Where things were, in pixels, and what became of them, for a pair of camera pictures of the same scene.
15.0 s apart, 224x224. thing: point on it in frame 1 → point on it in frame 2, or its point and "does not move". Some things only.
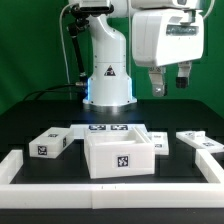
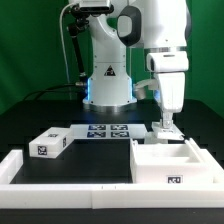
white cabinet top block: x=51 y=142 does not move
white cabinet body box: x=118 y=152 → x=169 y=163
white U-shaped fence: x=116 y=196 does not move
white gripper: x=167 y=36 → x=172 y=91
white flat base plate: x=77 y=132 does not move
